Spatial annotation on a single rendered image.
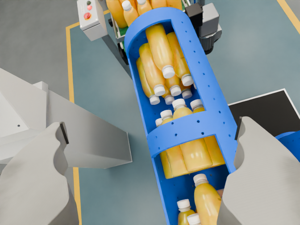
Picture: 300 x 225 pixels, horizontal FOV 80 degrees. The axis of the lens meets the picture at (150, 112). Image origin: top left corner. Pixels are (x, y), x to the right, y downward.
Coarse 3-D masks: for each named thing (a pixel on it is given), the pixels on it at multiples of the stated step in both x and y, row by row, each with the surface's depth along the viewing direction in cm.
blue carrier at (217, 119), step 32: (128, 32) 66; (192, 32) 62; (192, 64) 53; (160, 96) 79; (192, 96) 76; (160, 128) 50; (192, 128) 46; (224, 128) 47; (160, 160) 64; (160, 192) 54; (192, 192) 65
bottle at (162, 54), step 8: (160, 24) 65; (152, 32) 64; (160, 32) 63; (152, 40) 63; (160, 40) 62; (168, 40) 64; (152, 48) 63; (160, 48) 60; (168, 48) 61; (152, 56) 64; (160, 56) 60; (168, 56) 60; (160, 64) 60; (168, 64) 60
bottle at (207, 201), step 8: (200, 184) 51; (208, 184) 51; (200, 192) 49; (208, 192) 48; (216, 192) 49; (200, 200) 48; (208, 200) 47; (216, 200) 47; (200, 208) 47; (208, 208) 46; (216, 208) 45; (200, 216) 46; (208, 216) 44; (216, 216) 44; (208, 224) 44; (216, 224) 43
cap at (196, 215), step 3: (195, 213) 52; (189, 216) 51; (192, 216) 50; (195, 216) 49; (198, 216) 49; (189, 219) 49; (192, 219) 49; (195, 219) 49; (198, 219) 49; (189, 222) 49; (192, 222) 49; (195, 222) 48; (198, 222) 48
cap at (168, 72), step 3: (165, 69) 60; (168, 69) 59; (171, 69) 59; (165, 72) 59; (168, 72) 59; (171, 72) 59; (174, 72) 60; (165, 75) 60; (168, 75) 61; (171, 75) 61
